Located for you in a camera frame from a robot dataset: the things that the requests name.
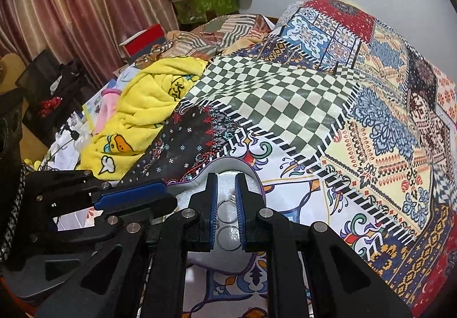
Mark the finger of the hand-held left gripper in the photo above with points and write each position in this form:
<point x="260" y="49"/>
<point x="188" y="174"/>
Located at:
<point x="132" y="193"/>
<point x="150" y="206"/>

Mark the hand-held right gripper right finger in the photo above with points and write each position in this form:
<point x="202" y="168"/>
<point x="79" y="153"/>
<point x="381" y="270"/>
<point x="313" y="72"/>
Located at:
<point x="240" y="212"/>

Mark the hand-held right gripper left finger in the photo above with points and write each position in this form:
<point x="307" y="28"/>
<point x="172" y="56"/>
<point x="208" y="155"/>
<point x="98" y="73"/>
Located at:
<point x="213" y="209"/>

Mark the red and black cloth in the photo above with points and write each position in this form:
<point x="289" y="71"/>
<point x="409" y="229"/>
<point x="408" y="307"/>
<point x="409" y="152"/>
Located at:
<point x="50" y="106"/>

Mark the white papers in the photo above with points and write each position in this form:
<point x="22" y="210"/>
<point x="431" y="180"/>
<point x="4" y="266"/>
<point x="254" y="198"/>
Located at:
<point x="68" y="157"/>

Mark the black bag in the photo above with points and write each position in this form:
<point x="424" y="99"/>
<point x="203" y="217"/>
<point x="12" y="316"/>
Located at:
<point x="39" y="71"/>

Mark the pink cloth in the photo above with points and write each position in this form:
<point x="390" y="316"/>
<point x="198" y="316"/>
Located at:
<point x="107" y="107"/>

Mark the blue and white box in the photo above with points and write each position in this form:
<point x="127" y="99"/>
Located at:
<point x="96" y="100"/>

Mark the yellow cartoon towel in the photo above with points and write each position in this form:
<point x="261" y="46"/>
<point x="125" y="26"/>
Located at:
<point x="142" y="100"/>

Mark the colourful patchwork print blanket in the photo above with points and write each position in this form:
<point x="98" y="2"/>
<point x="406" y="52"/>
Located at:
<point x="321" y="107"/>

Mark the pink striped curtain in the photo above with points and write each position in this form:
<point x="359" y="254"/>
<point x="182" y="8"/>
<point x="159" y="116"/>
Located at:
<point x="82" y="0"/>

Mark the red cardboard box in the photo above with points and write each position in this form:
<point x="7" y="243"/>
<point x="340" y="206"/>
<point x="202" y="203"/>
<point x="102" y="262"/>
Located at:
<point x="144" y="41"/>

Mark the brown striped cloth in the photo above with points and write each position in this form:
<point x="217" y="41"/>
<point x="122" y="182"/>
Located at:
<point x="214" y="34"/>

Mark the green patterned box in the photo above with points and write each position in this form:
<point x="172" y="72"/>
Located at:
<point x="205" y="5"/>

